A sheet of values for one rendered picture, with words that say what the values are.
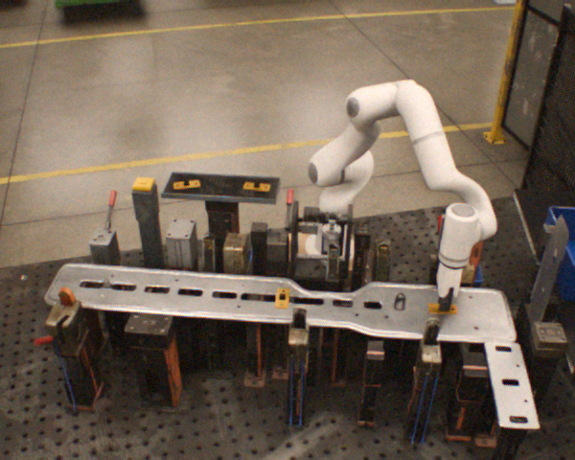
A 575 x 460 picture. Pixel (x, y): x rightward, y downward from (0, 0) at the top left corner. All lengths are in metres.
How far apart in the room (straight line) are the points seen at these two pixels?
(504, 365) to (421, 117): 0.69
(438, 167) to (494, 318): 0.49
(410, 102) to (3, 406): 1.50
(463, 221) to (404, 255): 0.93
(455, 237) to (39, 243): 2.81
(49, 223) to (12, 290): 1.63
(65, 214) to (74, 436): 2.38
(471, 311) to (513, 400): 0.33
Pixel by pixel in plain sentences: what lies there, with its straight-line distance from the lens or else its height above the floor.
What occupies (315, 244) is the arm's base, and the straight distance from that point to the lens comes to 2.41.
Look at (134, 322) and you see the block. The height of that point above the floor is 1.03.
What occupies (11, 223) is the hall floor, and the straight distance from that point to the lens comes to 4.24.
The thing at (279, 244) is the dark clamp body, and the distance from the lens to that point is 1.97.
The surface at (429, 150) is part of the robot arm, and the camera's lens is 1.72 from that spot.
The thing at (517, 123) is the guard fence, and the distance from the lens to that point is 4.82.
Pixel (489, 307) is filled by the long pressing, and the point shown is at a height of 1.00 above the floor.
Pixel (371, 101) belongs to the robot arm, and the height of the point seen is 1.51.
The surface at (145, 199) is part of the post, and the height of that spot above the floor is 1.12.
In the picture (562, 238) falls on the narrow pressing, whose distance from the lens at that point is 1.79.
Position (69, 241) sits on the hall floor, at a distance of 3.96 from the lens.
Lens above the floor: 2.28
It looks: 36 degrees down
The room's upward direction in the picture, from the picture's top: 1 degrees clockwise
